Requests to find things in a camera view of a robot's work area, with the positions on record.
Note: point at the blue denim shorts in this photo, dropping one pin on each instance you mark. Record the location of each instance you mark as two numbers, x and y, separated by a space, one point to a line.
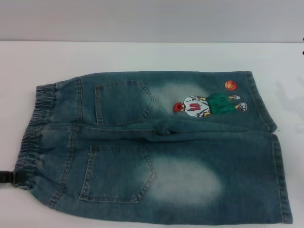
166 154

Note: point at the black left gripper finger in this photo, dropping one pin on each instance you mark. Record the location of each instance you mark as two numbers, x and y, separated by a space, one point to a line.
7 178

